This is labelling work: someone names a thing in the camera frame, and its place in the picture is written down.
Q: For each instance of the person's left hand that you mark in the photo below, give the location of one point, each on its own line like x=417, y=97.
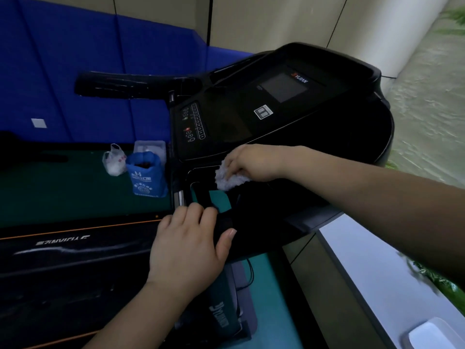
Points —
x=181, y=250

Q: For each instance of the person's right hand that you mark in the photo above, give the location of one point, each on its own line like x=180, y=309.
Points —
x=259, y=163

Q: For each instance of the person's left thumb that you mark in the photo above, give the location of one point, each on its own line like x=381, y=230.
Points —
x=226, y=247

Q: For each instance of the person's right fingers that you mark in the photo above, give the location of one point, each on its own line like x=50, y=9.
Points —
x=232, y=163

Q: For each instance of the white cleaning cloth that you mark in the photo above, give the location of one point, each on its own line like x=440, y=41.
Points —
x=225, y=183

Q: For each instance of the black treadmill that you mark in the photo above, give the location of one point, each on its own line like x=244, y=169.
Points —
x=232, y=116

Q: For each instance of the person's right forearm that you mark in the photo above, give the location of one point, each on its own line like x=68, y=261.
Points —
x=381, y=203

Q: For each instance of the person's left forearm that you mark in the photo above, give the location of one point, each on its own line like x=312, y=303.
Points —
x=145, y=316

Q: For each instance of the clear plastic container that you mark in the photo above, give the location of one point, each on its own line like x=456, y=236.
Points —
x=152, y=145

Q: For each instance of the blue printed shopping bag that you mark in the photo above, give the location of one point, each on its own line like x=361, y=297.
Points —
x=145, y=178

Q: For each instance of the white plastic bag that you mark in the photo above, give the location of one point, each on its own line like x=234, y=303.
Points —
x=113, y=163

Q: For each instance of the white window ledge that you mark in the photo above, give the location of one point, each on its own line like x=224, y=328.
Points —
x=370, y=272

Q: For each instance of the blue padded mat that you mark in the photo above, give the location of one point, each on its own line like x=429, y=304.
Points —
x=72, y=50

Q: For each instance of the white square sticker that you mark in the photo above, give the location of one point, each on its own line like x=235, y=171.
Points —
x=39, y=123

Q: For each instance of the green plant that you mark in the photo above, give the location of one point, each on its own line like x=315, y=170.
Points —
x=441, y=279

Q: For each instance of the white plastic object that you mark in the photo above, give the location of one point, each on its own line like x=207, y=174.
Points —
x=432, y=336

